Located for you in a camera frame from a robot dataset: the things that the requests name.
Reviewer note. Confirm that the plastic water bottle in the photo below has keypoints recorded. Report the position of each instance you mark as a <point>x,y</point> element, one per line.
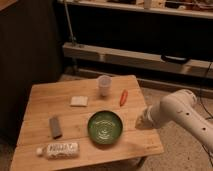
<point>58,150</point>

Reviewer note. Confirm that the green ceramic bowl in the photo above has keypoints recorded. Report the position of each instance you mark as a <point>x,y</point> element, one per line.
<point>104,127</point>

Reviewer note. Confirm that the orange carrot toy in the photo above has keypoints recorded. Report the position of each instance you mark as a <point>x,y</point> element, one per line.
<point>123,98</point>

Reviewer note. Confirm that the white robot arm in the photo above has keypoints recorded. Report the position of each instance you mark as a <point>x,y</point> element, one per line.
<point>178,107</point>

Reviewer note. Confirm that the wooden table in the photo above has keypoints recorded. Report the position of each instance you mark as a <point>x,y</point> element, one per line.
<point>53,99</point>

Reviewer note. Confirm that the grey rectangular block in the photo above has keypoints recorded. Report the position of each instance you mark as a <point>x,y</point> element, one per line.
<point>55,127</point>

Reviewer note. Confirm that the white sponge block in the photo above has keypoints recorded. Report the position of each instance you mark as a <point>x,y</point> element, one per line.
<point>79,101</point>

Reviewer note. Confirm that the black handle on shelf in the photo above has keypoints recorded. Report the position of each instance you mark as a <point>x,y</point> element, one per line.
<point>177,60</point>

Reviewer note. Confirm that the wooden shelf rack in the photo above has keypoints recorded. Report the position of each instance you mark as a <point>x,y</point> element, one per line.
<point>125,34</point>

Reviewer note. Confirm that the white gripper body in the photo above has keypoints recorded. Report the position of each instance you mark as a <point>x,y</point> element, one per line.
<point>142,122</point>

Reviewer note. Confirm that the clear plastic cup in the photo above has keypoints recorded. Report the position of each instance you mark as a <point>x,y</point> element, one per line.
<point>104,84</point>

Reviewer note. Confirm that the metal stand pole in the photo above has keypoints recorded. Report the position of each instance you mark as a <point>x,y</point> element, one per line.
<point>72,37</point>

